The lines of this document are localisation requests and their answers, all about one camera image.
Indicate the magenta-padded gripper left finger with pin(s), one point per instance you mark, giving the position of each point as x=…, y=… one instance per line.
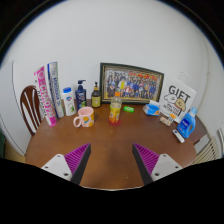
x=68, y=165

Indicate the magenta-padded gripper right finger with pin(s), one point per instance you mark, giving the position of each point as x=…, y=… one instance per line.
x=155, y=165

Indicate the orange juice bottle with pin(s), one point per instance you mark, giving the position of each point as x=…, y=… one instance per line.
x=115, y=113

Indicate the white remote control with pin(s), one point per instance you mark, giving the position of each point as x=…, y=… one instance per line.
x=178, y=136

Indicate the small beige snack packet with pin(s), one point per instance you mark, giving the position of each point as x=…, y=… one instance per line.
x=165, y=121

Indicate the pink mug with orange prints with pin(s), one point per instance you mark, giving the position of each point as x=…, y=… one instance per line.
x=86, y=118

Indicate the blue detergent bottle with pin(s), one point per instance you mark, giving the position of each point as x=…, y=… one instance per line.
x=186, y=126

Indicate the small white orange box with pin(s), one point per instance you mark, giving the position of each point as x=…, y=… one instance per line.
x=172, y=117

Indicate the white radiator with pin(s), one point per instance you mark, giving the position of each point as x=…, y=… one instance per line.
x=208, y=151

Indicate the blue tissue pack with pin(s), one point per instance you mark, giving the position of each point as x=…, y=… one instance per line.
x=151, y=109

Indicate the green soap bar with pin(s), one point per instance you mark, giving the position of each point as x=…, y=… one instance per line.
x=128, y=109

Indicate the white bottle with blue cap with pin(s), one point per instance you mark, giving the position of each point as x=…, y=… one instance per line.
x=69, y=103

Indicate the dark blue pump bottle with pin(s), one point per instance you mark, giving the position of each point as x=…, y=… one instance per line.
x=81, y=98

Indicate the white paper gift bag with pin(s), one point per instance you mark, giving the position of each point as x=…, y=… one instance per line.
x=178, y=98

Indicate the brown pump bottle yellow label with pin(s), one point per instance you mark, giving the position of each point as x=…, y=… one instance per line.
x=96, y=100

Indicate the long pink wrap box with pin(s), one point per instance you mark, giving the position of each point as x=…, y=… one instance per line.
x=45, y=96

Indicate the long white green wrap box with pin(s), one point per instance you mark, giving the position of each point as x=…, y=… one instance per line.
x=56, y=90

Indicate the brown wooden chair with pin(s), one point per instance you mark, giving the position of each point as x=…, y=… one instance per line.
x=26, y=100

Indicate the white refrigerator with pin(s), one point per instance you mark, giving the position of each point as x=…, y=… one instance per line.
x=10, y=106

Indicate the framed group photo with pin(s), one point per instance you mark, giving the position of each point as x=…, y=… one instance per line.
x=131, y=83

